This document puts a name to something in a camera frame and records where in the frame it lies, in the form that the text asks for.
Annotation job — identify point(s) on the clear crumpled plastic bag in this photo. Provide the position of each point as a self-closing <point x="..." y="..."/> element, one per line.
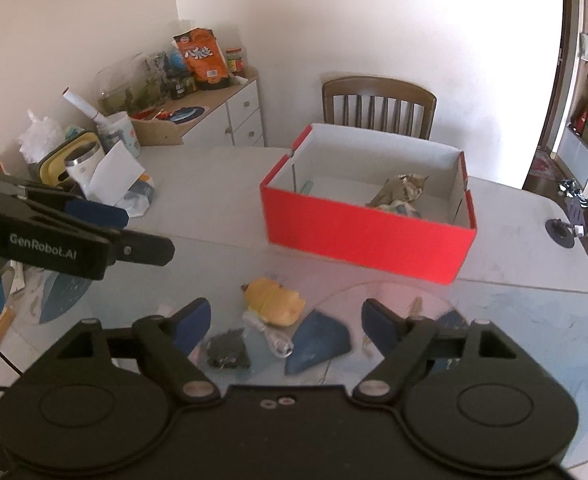
<point x="41" y="135"/>

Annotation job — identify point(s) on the white side cabinet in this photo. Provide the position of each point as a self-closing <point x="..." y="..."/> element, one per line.
<point x="239" y="120"/>

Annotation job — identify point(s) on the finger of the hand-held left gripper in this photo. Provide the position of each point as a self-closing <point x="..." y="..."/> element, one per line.
<point x="143" y="250"/>
<point x="98" y="214"/>

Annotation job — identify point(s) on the orange snack bag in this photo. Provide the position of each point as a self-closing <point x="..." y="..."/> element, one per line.
<point x="203" y="60"/>

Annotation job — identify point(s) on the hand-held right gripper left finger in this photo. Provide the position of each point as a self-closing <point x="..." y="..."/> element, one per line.
<point x="193" y="322"/>

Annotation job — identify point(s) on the dark sneakers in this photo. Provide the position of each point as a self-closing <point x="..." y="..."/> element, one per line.
<point x="576" y="191"/>

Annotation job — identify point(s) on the round blue mat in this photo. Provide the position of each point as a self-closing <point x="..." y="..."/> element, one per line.
<point x="188" y="114"/>

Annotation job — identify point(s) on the tissue pack with white tissue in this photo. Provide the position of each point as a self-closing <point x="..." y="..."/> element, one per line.
<point x="116" y="175"/>

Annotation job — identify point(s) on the white printed cup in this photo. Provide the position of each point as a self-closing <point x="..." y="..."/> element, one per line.
<point x="121" y="135"/>

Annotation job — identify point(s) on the yellow storage box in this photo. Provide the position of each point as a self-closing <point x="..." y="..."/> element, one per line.
<point x="56" y="160"/>

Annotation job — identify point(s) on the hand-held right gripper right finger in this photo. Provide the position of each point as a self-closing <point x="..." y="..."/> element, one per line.
<point x="379" y="327"/>

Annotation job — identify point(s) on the small teal packet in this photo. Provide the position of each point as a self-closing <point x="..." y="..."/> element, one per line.
<point x="308" y="188"/>

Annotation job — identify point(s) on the white paper roll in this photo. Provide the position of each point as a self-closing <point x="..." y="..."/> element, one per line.
<point x="83" y="106"/>

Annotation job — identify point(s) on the black phone stand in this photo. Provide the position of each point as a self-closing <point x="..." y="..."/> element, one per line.
<point x="564" y="232"/>

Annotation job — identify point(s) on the red cardboard box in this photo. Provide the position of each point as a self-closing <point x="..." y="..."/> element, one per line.
<point x="364" y="240"/>

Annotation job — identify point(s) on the silver brown foil packet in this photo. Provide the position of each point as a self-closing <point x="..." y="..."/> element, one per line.
<point x="399" y="187"/>

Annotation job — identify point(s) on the small dark jar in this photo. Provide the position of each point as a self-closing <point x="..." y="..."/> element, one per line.
<point x="181" y="87"/>

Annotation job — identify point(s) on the dark brown snack packet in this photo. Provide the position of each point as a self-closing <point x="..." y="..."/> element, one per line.
<point x="228" y="350"/>

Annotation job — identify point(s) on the glass fish bowl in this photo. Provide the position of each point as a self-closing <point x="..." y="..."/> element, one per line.
<point x="128" y="82"/>

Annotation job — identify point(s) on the white steel tumbler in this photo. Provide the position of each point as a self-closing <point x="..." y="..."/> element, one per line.
<point x="81" y="167"/>

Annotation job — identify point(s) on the brown wooden chair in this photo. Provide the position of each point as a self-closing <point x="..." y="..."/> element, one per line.
<point x="379" y="105"/>

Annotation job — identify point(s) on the red lid jar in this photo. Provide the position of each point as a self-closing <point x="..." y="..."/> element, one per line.
<point x="234" y="60"/>

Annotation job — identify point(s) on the yellow plush toy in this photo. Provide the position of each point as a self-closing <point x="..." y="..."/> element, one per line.
<point x="276" y="302"/>

